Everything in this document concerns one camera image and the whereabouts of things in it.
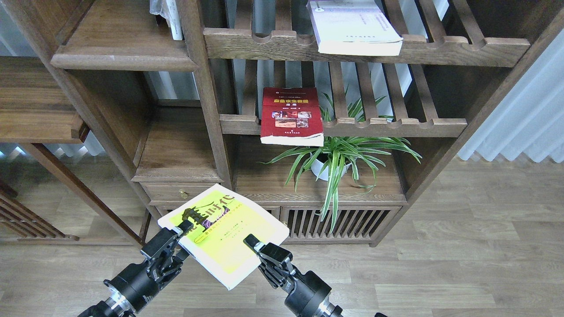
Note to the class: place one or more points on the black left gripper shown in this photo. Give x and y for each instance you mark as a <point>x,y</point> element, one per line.
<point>138,284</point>

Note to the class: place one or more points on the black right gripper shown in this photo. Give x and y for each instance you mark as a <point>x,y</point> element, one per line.
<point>308,295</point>

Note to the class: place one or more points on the yellow green cover book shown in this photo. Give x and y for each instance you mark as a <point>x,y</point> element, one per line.
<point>222,219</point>

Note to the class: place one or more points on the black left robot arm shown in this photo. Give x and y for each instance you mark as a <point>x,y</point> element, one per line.
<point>102,310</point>

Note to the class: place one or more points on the right slatted cabinet door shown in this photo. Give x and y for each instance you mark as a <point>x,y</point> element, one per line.
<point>354,224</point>

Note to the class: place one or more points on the small wooden drawer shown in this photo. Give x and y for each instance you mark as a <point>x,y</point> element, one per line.
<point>159,192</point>

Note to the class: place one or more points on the green spider plant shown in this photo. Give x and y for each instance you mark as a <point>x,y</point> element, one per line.
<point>336,156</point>

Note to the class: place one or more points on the red cover book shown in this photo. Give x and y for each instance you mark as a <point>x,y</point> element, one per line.
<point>291,117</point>

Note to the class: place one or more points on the dark wooden bookshelf unit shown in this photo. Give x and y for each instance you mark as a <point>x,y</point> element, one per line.
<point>187,111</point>

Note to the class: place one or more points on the wooden side table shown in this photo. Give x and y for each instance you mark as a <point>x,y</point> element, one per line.
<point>35,112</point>

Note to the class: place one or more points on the white rolled papers in plastic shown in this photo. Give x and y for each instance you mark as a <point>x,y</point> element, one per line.
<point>168,10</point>

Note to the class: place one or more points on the white purple cover book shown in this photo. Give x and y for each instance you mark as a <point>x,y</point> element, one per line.
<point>353,27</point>

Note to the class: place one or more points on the white curtain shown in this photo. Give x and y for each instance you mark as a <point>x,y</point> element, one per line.
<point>530,119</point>

